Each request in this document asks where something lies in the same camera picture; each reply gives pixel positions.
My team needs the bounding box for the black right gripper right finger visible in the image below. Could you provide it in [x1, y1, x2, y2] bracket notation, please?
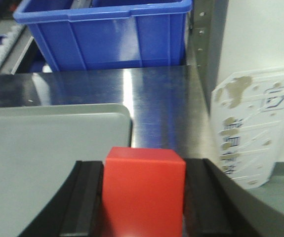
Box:
[183, 158, 284, 237]

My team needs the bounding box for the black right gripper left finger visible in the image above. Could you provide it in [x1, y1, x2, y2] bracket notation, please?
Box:
[20, 160, 104, 237]

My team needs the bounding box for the red cube block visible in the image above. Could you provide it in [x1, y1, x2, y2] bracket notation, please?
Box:
[102, 147, 186, 237]

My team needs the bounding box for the grey metal tray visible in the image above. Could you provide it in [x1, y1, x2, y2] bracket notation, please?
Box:
[0, 104, 131, 237]

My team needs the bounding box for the white peeling floor sign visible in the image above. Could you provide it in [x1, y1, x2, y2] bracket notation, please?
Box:
[210, 67, 284, 189]

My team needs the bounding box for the blue plastic bin right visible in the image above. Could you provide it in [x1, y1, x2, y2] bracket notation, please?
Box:
[13, 0, 193, 72]

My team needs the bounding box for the white roller rail left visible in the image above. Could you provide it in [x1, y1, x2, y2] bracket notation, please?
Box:
[0, 25, 24, 68]

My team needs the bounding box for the metal shelf upright post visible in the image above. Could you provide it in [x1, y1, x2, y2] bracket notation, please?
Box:
[187, 0, 229, 109]

